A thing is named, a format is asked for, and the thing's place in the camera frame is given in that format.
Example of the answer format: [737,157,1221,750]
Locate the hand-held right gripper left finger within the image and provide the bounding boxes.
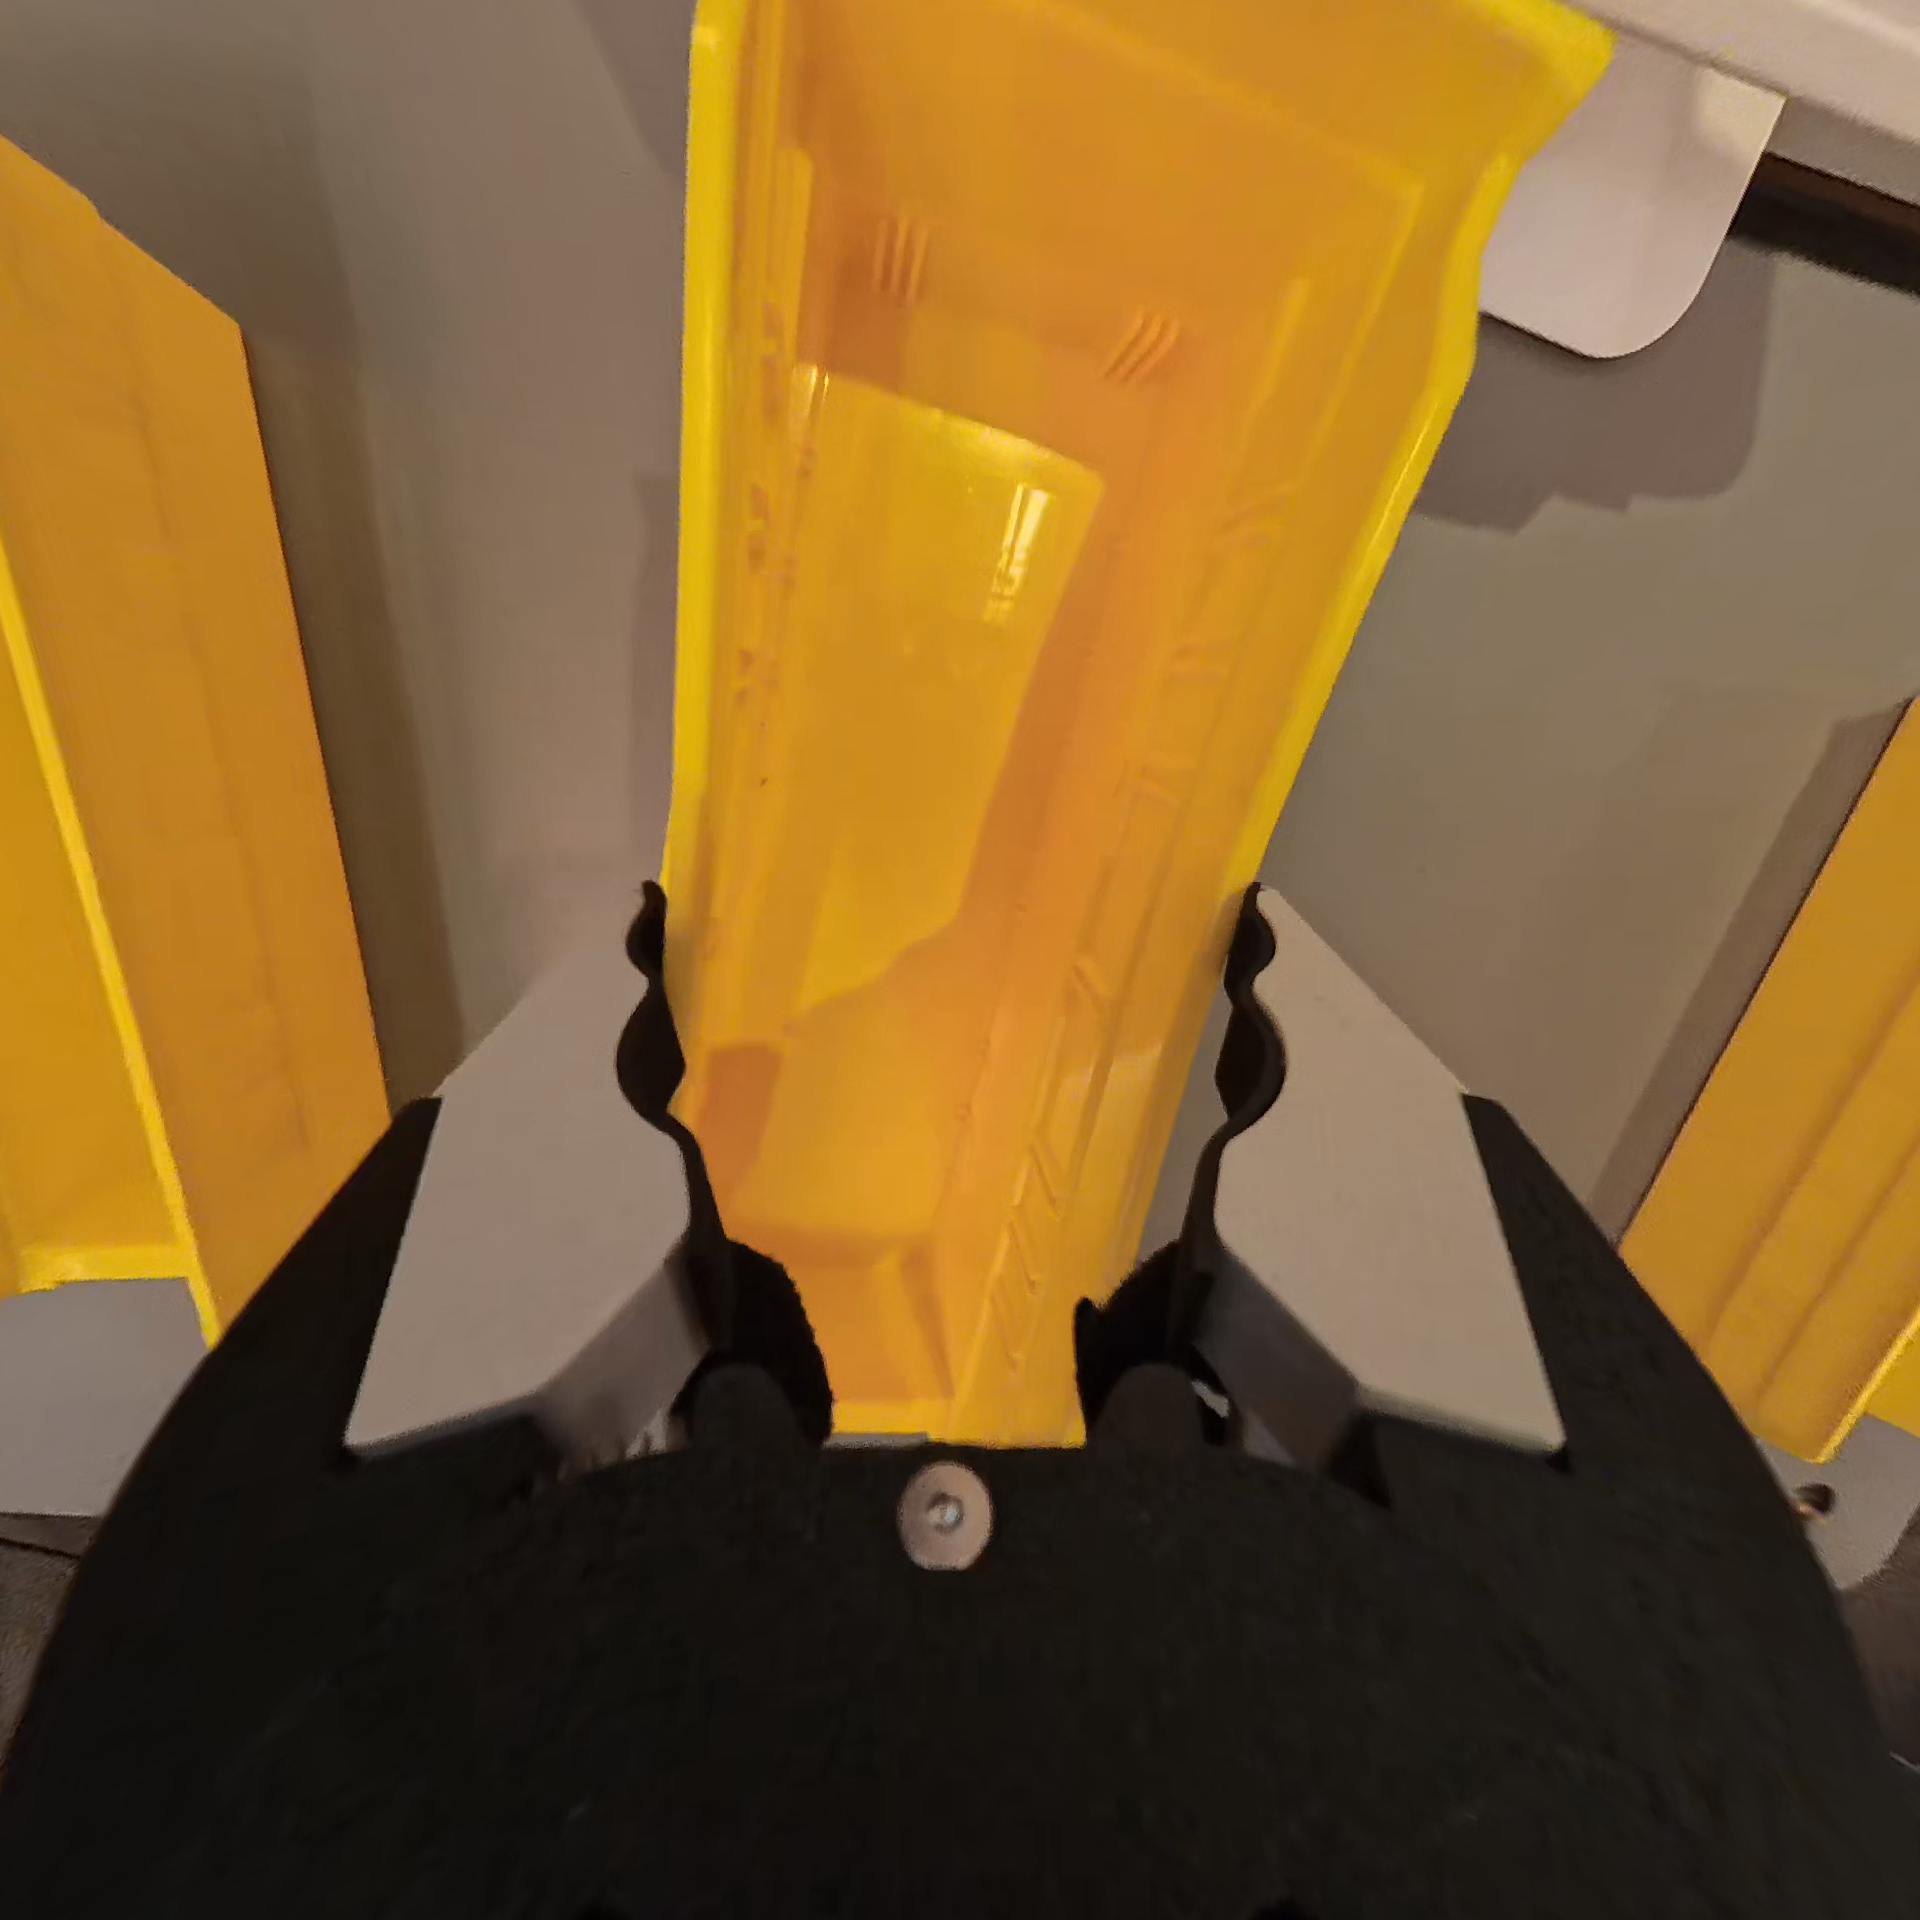
[345,882,737,1464]

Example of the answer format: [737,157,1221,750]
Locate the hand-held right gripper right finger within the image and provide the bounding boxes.
[1185,884,1567,1470]

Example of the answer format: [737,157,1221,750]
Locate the yellow plastic storage bin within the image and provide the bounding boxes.
[1621,697,1920,1464]
[0,135,396,1338]
[660,0,1615,1449]

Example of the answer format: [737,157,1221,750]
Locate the grey desk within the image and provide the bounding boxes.
[0,0,1920,1592]

